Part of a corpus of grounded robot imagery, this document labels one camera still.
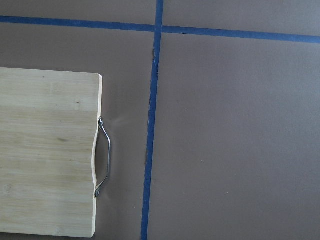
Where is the wooden cutting board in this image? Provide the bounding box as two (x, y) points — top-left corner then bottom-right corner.
(0, 67), (103, 238)

